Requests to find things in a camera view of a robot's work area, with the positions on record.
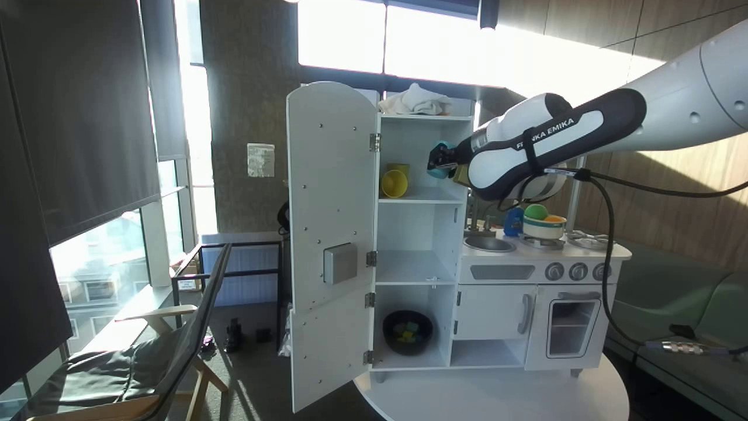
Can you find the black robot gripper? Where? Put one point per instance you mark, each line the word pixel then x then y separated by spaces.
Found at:
pixel 460 149

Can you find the teal plastic cup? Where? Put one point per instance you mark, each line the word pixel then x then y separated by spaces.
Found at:
pixel 437 169

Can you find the yellow plastic cup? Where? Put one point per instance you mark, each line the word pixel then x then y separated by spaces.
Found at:
pixel 393 179

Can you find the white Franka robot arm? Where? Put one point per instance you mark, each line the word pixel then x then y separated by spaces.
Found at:
pixel 685 100

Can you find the white toy cabinet door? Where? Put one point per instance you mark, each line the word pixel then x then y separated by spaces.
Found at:
pixel 328 194

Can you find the crumpled white bag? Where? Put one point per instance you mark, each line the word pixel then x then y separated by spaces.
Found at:
pixel 413 100

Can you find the green toy food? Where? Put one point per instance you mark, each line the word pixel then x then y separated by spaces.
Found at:
pixel 533 210

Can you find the grey round toy sink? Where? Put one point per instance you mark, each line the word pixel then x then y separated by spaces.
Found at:
pixel 492 244

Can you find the white pot with teal stripe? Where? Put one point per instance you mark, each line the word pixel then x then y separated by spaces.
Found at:
pixel 542 229

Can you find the yellow orange toy food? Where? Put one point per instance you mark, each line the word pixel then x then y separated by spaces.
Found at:
pixel 554 217

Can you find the grey toy burner grate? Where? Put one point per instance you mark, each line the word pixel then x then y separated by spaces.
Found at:
pixel 593 242

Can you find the white toy kitchen unit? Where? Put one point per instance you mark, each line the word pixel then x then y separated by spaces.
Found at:
pixel 498 312

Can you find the black bowl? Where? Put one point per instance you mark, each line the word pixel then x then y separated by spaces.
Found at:
pixel 407 329

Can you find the round white table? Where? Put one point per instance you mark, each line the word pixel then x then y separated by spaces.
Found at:
pixel 498 398

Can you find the green couch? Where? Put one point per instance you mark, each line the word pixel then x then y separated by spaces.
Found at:
pixel 685 296

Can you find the dark bottle on floor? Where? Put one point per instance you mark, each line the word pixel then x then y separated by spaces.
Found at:
pixel 234 335

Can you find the dark roller blind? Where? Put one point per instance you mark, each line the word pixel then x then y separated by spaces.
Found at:
pixel 95 118

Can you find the wooden easel stand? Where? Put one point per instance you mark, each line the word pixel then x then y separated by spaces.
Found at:
pixel 102 375

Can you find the paper sheet on wall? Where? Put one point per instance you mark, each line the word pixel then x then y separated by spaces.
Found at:
pixel 259 160

